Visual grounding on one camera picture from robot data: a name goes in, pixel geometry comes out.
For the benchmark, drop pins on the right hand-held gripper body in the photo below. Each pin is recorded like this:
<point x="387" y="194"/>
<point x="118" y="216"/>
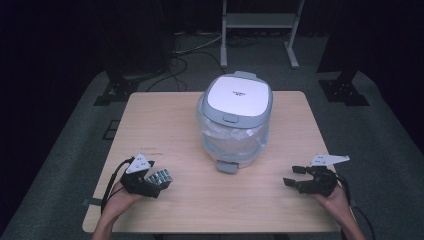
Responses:
<point x="321" y="181"/>

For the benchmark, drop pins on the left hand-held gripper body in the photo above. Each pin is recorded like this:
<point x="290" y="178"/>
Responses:
<point x="137" y="181"/>

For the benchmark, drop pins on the silver pill blister pack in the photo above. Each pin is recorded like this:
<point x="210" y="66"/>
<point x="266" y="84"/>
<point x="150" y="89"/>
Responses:
<point x="161" y="177"/>

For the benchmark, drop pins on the white and grey pedal trash can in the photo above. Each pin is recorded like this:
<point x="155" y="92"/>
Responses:
<point x="238" y="96"/>

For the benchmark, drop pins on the person's right hand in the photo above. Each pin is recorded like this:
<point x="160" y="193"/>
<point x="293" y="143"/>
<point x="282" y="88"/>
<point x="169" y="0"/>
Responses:
<point x="333" y="201"/>

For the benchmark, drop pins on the person's left hand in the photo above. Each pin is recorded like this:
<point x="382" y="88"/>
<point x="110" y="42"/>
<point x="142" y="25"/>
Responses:
<point x="118" y="200"/>

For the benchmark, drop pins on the grey tape strip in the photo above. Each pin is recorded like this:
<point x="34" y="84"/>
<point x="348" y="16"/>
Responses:
<point x="91" y="202"/>

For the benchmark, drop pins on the clear plastic bin liner bag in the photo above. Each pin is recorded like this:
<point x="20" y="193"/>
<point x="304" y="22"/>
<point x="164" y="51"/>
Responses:
<point x="230" y="141"/>

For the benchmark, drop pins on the black stand base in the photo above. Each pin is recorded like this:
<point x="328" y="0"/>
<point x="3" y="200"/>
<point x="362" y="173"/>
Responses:
<point x="115" y="91"/>
<point x="343" y="90"/>

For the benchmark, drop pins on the white metal stand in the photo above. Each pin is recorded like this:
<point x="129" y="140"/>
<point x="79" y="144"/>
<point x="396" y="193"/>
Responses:
<point x="260" y="20"/>

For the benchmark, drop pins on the black floor outlet frame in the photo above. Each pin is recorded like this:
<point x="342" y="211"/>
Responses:
<point x="111" y="130"/>

